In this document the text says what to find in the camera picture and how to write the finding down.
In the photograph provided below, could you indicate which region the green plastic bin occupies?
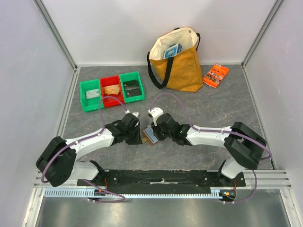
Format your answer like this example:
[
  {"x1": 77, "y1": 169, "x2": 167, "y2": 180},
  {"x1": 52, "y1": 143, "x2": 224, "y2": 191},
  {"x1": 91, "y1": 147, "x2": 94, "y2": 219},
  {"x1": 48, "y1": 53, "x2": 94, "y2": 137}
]
[
  {"x1": 80, "y1": 79, "x2": 101, "y2": 112},
  {"x1": 119, "y1": 71, "x2": 145, "y2": 103}
]

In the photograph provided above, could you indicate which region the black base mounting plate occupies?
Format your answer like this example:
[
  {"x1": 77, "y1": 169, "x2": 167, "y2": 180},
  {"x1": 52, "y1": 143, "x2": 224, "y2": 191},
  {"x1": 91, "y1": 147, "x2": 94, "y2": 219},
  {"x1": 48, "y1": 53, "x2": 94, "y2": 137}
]
[{"x1": 91, "y1": 170, "x2": 246, "y2": 193}]

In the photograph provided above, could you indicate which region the black card stack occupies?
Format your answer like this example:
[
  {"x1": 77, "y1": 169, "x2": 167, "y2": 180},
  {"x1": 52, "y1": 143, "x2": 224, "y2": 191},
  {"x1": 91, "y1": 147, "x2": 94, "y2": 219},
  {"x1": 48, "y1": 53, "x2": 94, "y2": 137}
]
[{"x1": 123, "y1": 80, "x2": 142, "y2": 98}]

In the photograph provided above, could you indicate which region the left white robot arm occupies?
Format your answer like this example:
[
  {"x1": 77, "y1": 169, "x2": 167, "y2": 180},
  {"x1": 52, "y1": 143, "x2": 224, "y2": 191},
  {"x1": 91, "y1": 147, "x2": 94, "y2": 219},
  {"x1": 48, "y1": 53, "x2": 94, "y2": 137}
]
[{"x1": 36, "y1": 111, "x2": 142, "y2": 187}]

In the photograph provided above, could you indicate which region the mustard tote bag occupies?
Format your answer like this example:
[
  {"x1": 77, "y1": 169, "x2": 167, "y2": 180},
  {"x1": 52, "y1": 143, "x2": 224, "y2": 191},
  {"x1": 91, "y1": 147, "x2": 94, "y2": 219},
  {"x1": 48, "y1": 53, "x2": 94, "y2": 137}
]
[{"x1": 147, "y1": 27, "x2": 203, "y2": 92}]

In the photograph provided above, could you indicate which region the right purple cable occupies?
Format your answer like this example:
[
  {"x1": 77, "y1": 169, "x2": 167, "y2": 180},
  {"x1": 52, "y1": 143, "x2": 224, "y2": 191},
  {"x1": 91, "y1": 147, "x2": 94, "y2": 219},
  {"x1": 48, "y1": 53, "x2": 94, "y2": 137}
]
[{"x1": 148, "y1": 93, "x2": 273, "y2": 204}]

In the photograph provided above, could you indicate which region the orange snack packet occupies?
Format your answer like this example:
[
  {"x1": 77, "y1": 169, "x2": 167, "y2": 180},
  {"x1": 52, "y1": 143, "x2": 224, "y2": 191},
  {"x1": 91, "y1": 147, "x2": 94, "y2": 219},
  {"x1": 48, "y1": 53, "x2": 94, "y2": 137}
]
[{"x1": 203, "y1": 63, "x2": 230, "y2": 88}]

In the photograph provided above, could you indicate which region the blue box in bag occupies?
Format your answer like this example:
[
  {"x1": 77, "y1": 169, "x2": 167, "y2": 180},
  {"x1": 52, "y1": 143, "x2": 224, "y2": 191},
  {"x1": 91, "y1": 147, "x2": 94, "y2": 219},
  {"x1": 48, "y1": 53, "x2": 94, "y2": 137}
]
[{"x1": 163, "y1": 43, "x2": 182, "y2": 59}]

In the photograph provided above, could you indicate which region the red plastic bin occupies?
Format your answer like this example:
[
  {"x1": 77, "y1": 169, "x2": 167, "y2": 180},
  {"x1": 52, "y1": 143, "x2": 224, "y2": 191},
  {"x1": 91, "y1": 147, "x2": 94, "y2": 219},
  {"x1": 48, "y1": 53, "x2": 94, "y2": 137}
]
[{"x1": 100, "y1": 75, "x2": 125, "y2": 108}]

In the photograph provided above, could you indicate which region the right green plastic bin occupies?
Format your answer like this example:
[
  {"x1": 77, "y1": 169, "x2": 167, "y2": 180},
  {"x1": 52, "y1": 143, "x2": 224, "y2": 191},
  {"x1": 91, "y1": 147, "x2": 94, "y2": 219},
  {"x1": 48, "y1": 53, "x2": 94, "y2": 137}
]
[{"x1": 119, "y1": 71, "x2": 145, "y2": 103}]

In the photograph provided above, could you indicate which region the grey slotted cable duct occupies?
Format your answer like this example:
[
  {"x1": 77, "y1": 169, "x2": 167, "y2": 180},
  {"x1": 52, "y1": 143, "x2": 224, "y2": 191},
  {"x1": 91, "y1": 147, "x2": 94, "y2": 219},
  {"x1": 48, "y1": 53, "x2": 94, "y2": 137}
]
[{"x1": 44, "y1": 187, "x2": 223, "y2": 199}]

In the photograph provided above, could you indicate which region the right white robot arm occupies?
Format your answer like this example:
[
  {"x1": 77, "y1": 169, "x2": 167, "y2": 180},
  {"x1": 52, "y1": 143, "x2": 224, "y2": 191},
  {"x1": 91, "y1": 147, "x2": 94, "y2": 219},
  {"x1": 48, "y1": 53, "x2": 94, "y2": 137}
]
[{"x1": 149, "y1": 108, "x2": 271, "y2": 186}]

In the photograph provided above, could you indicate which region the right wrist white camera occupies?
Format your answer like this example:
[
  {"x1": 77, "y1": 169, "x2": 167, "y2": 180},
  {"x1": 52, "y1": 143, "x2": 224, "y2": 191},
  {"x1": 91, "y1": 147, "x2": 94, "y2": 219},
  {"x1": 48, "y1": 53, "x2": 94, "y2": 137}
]
[{"x1": 148, "y1": 107, "x2": 164, "y2": 126}]

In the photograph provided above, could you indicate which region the left aluminium frame post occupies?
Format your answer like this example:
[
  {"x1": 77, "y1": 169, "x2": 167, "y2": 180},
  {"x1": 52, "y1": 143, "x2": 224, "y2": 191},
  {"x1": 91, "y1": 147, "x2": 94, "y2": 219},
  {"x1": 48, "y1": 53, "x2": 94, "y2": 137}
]
[{"x1": 33, "y1": 0, "x2": 78, "y2": 71}]

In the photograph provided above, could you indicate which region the brown leather card holder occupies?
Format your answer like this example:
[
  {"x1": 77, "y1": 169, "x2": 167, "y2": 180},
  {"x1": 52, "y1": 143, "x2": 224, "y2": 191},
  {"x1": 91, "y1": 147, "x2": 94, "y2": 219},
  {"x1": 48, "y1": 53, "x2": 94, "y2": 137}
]
[{"x1": 143, "y1": 126, "x2": 159, "y2": 145}]

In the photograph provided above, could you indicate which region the left green plastic bin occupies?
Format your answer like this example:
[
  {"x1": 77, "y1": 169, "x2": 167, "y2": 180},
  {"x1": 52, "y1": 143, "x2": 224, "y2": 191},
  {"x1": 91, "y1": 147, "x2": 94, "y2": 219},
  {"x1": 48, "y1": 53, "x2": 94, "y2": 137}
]
[{"x1": 80, "y1": 79, "x2": 101, "y2": 112}]

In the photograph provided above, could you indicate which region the front aluminium rail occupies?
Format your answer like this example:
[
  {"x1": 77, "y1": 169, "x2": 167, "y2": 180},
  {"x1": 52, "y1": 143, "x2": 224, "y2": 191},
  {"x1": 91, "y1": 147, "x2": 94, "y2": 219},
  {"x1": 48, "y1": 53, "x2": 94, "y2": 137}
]
[{"x1": 34, "y1": 170, "x2": 292, "y2": 189}]

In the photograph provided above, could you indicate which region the aluminium frame post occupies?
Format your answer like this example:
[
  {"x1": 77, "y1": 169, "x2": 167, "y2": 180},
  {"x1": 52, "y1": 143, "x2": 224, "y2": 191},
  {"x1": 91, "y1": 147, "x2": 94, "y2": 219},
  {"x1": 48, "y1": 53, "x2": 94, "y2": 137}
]
[
  {"x1": 241, "y1": 0, "x2": 284, "y2": 69},
  {"x1": 33, "y1": 0, "x2": 78, "y2": 71}
]

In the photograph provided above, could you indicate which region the right aluminium frame post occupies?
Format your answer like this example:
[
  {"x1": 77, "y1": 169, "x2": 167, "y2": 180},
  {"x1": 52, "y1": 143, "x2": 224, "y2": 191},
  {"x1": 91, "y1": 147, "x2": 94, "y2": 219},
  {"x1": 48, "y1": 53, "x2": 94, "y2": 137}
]
[{"x1": 241, "y1": 0, "x2": 284, "y2": 69}]

